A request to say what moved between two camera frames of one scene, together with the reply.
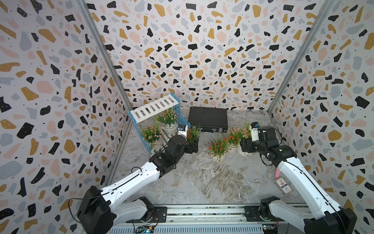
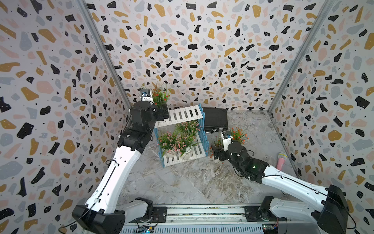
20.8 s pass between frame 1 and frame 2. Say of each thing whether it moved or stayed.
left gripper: moved
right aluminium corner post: stayed
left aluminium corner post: stayed
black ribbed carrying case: stayed
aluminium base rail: stayed
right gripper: moved
